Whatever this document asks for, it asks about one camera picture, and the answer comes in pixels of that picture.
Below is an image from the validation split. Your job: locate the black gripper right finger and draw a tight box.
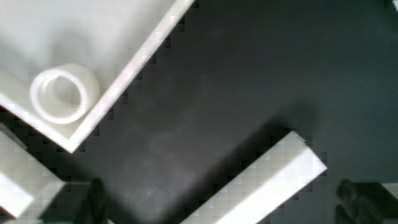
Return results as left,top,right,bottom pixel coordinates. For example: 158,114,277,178
333,179,398,224

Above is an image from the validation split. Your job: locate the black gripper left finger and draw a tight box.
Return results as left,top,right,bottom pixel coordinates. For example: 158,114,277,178
65,179,108,224

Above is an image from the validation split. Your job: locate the white square tabletop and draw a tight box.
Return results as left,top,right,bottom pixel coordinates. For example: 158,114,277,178
0,0,195,151

